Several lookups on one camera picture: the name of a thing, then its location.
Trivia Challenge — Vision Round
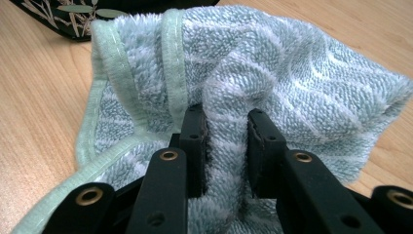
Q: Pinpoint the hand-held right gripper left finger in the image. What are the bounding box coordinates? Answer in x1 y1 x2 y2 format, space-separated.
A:
178 103 209 199

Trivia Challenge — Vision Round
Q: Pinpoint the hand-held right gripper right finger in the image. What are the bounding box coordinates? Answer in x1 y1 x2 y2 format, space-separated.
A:
246 108 288 200

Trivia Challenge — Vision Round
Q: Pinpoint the light blue terry towel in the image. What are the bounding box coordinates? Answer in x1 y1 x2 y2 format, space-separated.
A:
11 4 413 234

